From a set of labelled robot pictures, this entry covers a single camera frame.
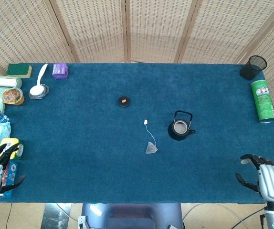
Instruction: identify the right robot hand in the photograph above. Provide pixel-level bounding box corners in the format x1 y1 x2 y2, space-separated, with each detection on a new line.
235 154 274 204

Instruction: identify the pyramid tea bag with string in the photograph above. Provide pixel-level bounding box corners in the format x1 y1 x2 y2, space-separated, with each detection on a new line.
143 118 158 155

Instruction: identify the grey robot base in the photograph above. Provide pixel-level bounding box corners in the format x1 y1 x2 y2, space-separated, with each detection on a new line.
77 203 184 229

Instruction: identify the black teapot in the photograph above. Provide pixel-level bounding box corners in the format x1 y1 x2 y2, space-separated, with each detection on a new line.
168 110 196 141

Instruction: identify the black teapot lid orange knob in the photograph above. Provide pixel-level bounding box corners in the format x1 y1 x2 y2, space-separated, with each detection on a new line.
117 95 132 108

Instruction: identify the blue cookie box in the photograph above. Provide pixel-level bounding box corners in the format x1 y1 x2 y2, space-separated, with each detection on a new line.
0 161 19 198

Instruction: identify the yellow lidded container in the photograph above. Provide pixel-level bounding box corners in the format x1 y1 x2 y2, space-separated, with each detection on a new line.
0 137 25 161

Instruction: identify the green chips can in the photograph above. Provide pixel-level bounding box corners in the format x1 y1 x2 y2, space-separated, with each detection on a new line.
250 79 274 124

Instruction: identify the orange snack cup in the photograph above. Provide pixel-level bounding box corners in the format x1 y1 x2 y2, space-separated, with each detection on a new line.
2 87 25 106

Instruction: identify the blue table cloth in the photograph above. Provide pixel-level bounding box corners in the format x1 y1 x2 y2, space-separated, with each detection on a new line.
0 62 274 205

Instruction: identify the light green lint roller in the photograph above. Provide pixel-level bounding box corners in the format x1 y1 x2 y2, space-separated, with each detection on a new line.
0 75 22 114

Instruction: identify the white plastic spoon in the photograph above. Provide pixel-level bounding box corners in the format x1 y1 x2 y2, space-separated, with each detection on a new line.
29 63 49 96

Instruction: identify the green and yellow sponge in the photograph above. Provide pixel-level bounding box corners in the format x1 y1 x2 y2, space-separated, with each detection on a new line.
7 63 32 79

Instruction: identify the black mesh pen holder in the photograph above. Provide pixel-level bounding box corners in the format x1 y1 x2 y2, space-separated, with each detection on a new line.
239 55 268 81

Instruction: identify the purple box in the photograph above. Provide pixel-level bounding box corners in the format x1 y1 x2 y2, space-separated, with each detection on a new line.
52 62 69 81

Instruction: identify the wicker folding screen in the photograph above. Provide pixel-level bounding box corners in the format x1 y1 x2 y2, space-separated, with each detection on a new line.
0 0 274 157

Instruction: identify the black floor cable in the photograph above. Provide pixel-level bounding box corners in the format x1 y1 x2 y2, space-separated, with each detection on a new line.
233 206 266 229

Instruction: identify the white floor cable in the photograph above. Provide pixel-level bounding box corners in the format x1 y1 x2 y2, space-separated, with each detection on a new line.
182 203 252 229

